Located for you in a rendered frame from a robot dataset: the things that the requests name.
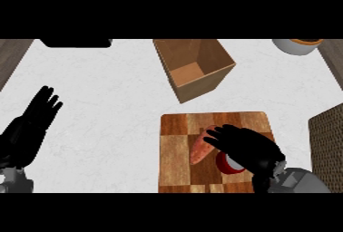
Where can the brown cardboard box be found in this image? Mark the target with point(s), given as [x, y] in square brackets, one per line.
[197, 68]

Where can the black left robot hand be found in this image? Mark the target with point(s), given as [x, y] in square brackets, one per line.
[32, 127]

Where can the orange sweet potato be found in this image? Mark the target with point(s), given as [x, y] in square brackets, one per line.
[200, 148]

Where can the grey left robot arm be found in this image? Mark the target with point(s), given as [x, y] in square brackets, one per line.
[14, 180]

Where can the checkered wooden cutting board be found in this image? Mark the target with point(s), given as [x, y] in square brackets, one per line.
[176, 157]

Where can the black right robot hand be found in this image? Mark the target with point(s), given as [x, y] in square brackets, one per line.
[250, 148]

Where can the brown wicker basket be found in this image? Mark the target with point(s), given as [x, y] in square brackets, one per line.
[329, 148]

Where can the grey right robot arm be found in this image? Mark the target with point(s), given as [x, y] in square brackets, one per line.
[298, 181]

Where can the black flat appliance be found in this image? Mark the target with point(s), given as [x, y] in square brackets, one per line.
[76, 43]

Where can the white round pot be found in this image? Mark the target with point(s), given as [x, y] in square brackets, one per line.
[298, 46]

